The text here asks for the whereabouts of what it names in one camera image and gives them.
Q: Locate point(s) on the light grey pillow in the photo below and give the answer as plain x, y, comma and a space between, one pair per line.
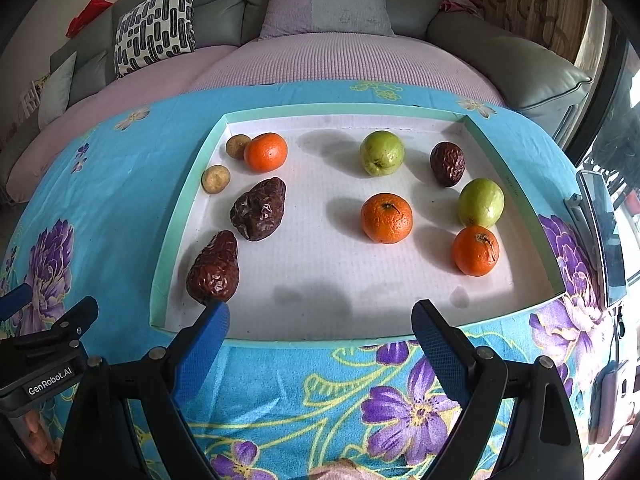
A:
57, 90

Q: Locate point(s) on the orange tangerine with green stem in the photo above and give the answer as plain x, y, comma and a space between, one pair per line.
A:
387, 217

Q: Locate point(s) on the person's left hand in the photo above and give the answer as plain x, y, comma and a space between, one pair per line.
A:
39, 435

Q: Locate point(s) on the smartphone on stand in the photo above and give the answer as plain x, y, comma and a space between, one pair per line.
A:
602, 235

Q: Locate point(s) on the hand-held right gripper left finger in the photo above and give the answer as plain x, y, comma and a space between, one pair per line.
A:
202, 355

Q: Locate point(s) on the white power bank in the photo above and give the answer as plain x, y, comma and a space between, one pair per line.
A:
612, 402

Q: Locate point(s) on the grey sofa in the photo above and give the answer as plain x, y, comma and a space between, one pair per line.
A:
500, 45

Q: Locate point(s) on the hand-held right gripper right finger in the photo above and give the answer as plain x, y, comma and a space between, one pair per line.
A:
440, 355

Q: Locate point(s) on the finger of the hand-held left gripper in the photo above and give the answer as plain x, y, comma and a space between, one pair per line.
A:
14, 300
77, 315

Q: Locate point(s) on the wide dark wrinkled date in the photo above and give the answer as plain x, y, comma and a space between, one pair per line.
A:
260, 208

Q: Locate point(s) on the white rack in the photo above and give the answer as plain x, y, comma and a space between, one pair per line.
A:
30, 97

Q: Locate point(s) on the large orange tangerine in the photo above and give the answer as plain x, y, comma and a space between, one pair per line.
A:
266, 151

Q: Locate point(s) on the black and white patterned pillow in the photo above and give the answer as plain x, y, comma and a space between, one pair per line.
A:
155, 30

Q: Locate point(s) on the small dark red date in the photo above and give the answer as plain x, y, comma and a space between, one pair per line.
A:
447, 162

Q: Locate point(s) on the orange tangerine with dark stem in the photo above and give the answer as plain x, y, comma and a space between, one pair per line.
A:
476, 251

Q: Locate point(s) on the green guava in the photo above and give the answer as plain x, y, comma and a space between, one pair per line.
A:
381, 152
481, 202

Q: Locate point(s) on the lilac pillow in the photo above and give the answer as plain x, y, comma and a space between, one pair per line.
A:
325, 0

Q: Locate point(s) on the long reddish brown date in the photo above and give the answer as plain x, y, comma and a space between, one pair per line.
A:
215, 267

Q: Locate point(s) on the pink ribbed sofa cover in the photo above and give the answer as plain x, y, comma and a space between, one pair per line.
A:
325, 60
125, 90

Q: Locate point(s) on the shallow teal cardboard box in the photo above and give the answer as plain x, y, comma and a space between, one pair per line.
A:
325, 270

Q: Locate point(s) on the red plastic bag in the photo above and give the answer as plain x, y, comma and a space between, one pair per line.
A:
87, 12

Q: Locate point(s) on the blue floral blanket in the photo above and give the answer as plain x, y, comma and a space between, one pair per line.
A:
350, 410

